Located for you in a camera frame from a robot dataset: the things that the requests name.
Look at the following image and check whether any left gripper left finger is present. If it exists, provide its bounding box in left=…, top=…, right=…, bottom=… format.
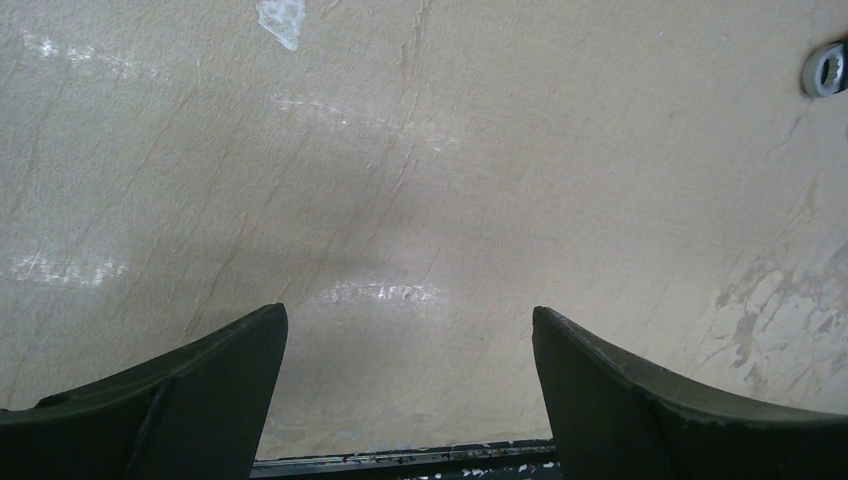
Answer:
left=1, top=304, right=288, bottom=479

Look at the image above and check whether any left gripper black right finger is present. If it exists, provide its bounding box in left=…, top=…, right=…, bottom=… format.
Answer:
left=532, top=306, right=847, bottom=479

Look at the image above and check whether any red handled adjustable wrench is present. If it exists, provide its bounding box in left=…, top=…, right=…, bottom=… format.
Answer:
left=800, top=38, right=847, bottom=98

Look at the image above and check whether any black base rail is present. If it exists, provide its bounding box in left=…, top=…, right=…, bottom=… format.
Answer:
left=250, top=440, right=563, bottom=479

